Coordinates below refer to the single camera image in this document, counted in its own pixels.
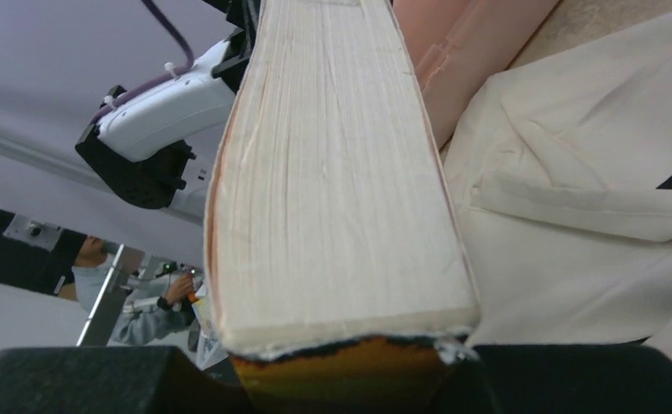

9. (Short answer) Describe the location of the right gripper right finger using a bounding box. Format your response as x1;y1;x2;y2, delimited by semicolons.
427;344;672;413

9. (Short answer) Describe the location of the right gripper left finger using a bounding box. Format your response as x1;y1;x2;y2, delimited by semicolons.
0;346;255;413

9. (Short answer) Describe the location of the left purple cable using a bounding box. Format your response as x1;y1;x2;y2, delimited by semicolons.
86;0;197;124

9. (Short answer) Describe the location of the beige canvas backpack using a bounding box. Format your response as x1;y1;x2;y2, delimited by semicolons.
444;12;672;360

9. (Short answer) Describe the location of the Jane Eyre blue book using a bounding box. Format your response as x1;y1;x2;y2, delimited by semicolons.
204;1;479;413

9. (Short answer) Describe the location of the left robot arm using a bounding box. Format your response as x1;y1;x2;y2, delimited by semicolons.
75;1;261;220

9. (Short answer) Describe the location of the person in background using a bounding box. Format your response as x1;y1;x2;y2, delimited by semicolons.
71;235;199;348

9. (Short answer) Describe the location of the pink plastic storage box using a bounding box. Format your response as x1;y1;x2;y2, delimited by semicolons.
393;0;557;147

